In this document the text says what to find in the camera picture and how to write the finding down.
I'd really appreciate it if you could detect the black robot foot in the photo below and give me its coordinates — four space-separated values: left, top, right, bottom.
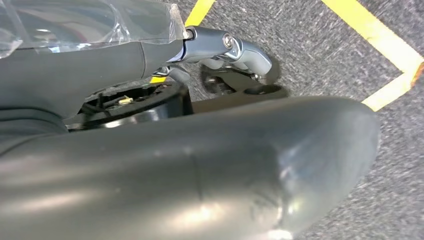
192 64 290 115

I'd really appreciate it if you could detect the black robot leg joint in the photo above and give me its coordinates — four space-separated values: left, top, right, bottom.
64 81 195 133

